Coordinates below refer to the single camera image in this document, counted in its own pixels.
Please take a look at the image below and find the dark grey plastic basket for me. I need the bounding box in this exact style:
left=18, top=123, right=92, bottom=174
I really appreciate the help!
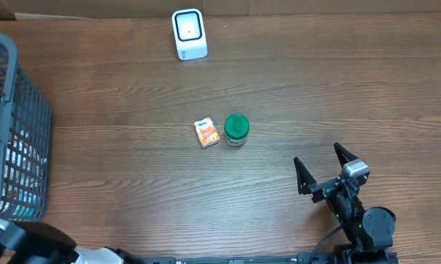
left=0, top=34, right=53, bottom=221

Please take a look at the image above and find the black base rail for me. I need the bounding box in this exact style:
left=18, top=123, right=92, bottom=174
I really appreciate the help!
left=139, top=251, right=401, bottom=264

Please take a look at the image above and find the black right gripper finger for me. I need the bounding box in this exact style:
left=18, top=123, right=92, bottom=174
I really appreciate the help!
left=333, top=142, right=358, bottom=167
left=294, top=157, right=316, bottom=195

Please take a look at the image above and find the green lid jar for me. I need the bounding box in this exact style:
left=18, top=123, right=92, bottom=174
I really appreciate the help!
left=224, top=114, right=250, bottom=147

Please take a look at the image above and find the white barcode scanner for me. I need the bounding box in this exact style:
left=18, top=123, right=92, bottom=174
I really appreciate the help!
left=171, top=8, right=208, bottom=61

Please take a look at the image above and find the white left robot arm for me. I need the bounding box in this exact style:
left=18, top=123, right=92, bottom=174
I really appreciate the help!
left=0, top=219, right=142, bottom=264

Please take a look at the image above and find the orange tissue pack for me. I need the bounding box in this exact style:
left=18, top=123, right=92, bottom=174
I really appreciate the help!
left=194, top=117, right=220, bottom=148

